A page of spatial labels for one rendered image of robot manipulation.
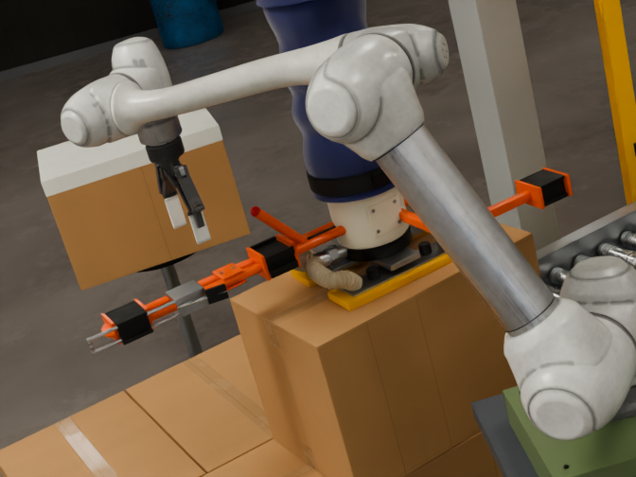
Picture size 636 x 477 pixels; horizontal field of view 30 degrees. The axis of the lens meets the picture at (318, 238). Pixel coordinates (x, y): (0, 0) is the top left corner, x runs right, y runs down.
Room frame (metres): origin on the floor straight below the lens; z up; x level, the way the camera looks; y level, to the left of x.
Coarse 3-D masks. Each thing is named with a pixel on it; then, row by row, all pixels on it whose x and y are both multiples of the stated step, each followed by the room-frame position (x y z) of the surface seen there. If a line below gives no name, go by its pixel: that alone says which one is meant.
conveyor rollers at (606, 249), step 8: (624, 232) 3.12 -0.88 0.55; (632, 232) 3.10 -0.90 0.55; (624, 240) 3.10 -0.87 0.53; (632, 240) 3.07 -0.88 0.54; (600, 248) 3.07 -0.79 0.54; (608, 248) 3.05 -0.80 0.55; (616, 248) 3.03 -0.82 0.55; (632, 248) 3.07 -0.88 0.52; (584, 256) 3.03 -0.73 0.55; (616, 256) 3.00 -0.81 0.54; (624, 256) 2.98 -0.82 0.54; (632, 256) 2.95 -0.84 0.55; (632, 264) 2.94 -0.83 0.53; (552, 272) 3.00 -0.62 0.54; (560, 272) 2.98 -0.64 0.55; (568, 272) 2.96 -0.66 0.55; (552, 280) 2.99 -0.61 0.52; (560, 280) 2.96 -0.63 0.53; (552, 288) 2.90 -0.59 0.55
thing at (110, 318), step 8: (128, 304) 2.29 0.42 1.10; (136, 304) 2.27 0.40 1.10; (112, 312) 2.26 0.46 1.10; (120, 312) 2.25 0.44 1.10; (128, 312) 2.24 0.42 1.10; (136, 312) 2.23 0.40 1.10; (104, 320) 2.26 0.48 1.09; (112, 320) 2.23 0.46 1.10; (120, 320) 2.22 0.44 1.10; (152, 328) 2.24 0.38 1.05
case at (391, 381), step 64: (256, 320) 2.40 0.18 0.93; (320, 320) 2.28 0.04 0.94; (384, 320) 2.24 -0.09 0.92; (448, 320) 2.31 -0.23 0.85; (256, 384) 2.51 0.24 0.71; (320, 384) 2.19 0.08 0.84; (384, 384) 2.22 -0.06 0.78; (448, 384) 2.29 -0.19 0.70; (512, 384) 2.36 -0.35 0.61; (320, 448) 2.28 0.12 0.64; (384, 448) 2.20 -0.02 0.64; (448, 448) 2.27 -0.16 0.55
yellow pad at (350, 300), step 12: (420, 252) 2.41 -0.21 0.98; (432, 252) 2.42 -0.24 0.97; (444, 252) 2.40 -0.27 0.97; (408, 264) 2.39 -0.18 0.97; (420, 264) 2.37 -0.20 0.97; (432, 264) 2.37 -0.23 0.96; (444, 264) 2.38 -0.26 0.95; (372, 276) 2.35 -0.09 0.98; (384, 276) 2.36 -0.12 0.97; (396, 276) 2.35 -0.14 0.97; (408, 276) 2.34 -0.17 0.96; (420, 276) 2.35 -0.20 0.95; (372, 288) 2.32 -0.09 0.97; (384, 288) 2.32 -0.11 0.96; (396, 288) 2.33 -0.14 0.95; (336, 300) 2.33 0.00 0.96; (348, 300) 2.30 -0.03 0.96; (360, 300) 2.29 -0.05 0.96; (372, 300) 2.30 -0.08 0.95
